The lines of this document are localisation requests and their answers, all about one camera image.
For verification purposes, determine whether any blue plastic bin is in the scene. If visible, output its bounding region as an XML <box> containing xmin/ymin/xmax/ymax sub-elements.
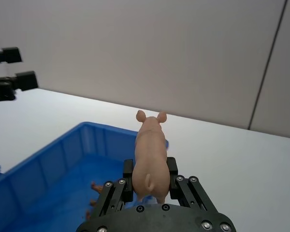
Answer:
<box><xmin>0</xmin><ymin>121</ymin><xmax>170</xmax><ymax>232</ymax></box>

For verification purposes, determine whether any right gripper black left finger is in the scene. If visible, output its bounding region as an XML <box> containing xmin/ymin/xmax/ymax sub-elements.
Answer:
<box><xmin>92</xmin><ymin>159</ymin><xmax>135</xmax><ymax>220</ymax></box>

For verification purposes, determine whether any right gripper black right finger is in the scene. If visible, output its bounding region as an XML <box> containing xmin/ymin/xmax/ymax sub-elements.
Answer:
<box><xmin>166</xmin><ymin>157</ymin><xmax>220</xmax><ymax>215</ymax></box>

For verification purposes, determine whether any pink toy pig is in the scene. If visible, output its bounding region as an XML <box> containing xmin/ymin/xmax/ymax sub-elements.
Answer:
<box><xmin>131</xmin><ymin>110</ymin><xmax>171</xmax><ymax>205</ymax></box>

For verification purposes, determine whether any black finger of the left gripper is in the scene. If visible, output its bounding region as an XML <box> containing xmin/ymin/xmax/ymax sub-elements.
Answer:
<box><xmin>0</xmin><ymin>70</ymin><xmax>39</xmax><ymax>102</ymax></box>
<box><xmin>0</xmin><ymin>45</ymin><xmax>23</xmax><ymax>65</ymax></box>

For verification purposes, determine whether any brown toy animal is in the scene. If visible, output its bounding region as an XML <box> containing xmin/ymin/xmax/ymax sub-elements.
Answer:
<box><xmin>83</xmin><ymin>181</ymin><xmax>104</xmax><ymax>219</ymax></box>

